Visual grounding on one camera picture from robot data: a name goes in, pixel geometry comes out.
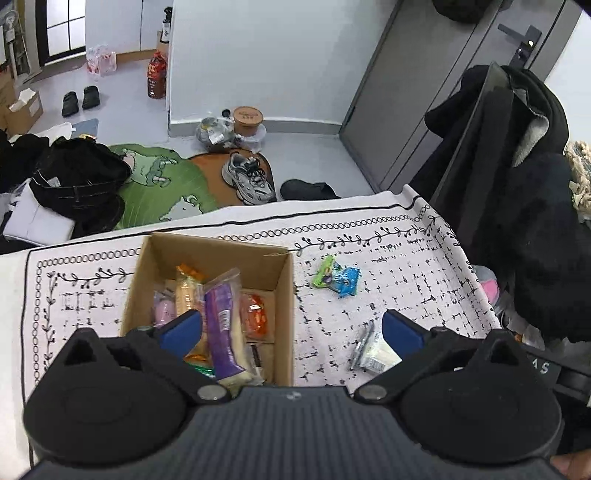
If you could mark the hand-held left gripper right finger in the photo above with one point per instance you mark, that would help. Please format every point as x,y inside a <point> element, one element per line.
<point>401,332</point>

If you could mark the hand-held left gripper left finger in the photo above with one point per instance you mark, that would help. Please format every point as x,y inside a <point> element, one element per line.
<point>182,330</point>

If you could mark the purple round bun packet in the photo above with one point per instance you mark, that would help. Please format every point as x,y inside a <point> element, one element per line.
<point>164,311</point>

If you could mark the white speckled barcode packet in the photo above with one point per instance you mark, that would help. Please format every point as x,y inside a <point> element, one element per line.
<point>376,355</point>

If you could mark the orange clear cracker packet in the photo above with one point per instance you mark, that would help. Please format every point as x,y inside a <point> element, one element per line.
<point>187,295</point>

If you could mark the long purple white bar packet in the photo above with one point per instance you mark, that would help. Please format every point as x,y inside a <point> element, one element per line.
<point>221,332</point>

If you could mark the bright green snack packet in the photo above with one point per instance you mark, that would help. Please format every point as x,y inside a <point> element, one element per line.
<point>203,368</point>

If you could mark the small orange snack packet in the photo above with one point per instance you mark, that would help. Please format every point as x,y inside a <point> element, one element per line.
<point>254,316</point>

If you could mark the brown cardboard box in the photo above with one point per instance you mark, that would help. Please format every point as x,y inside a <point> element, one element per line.
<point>221,258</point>

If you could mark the small green candy packet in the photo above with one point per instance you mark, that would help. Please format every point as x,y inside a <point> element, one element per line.
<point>325,272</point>

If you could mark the pink grey soft item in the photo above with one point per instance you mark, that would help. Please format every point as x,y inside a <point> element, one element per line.
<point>489,286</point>

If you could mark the white black-patterned tablecloth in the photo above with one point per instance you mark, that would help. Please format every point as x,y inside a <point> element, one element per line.
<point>346,240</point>

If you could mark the green frog floor mat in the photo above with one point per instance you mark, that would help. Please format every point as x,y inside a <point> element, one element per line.
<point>157,194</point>

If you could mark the black fleece-lined jacket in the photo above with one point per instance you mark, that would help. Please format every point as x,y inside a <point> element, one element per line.
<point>540,230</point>

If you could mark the brown floor mat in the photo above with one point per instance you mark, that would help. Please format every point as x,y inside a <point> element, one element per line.
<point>212,177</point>

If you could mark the grey white sneaker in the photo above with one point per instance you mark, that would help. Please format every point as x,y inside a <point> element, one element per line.
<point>249,180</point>

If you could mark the black shoe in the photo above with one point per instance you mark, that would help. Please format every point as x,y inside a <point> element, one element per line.
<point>304,190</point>

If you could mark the black clothes pile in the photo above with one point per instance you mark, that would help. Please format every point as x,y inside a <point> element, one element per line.
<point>78,180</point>

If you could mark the clear bag of items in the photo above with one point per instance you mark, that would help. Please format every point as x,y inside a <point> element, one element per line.
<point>214,131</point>

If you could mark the round wooden-lid container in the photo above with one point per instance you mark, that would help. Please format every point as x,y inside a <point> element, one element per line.
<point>248,119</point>

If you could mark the grey blue small mat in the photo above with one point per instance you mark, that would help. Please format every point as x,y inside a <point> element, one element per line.
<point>85,127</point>

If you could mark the grey door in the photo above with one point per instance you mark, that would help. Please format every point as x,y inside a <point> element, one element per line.
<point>415,92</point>

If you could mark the black slipper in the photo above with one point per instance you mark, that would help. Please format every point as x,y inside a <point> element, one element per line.
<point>69,103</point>
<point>91,97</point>

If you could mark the red liquid bottle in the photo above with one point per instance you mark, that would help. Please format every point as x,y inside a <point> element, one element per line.
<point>157,76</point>

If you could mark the open cardboard carton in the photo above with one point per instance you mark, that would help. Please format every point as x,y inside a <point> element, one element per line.
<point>23,110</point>

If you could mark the pink clear bag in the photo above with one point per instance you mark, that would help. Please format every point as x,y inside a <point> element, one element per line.
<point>101,60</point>

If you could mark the spray bottle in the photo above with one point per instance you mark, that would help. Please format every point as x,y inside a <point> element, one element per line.
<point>167,17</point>

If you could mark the dark framed window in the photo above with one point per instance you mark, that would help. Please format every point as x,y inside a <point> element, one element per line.
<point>64,27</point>

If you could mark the black hanging garment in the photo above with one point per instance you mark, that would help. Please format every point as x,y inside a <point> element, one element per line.
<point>466,9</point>

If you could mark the white standing fan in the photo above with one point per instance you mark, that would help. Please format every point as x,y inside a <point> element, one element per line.
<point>11,41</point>

